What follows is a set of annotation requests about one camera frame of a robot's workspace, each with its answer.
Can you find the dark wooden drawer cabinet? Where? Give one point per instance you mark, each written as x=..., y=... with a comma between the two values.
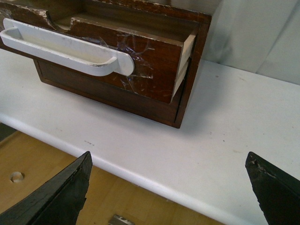
x=198, y=11

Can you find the small metal bracket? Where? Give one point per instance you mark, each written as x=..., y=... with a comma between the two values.
x=119, y=220

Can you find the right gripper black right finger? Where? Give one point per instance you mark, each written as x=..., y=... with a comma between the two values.
x=277, y=192

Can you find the clear adhesive tape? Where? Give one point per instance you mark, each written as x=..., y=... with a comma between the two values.
x=141, y=80

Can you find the wooden drawer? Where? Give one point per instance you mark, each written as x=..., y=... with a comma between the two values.
x=172, y=39
x=87, y=86

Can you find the white drawer handle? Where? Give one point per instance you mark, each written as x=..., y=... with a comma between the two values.
x=73, y=53

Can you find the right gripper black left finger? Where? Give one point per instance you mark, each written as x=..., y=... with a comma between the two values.
x=58, y=201

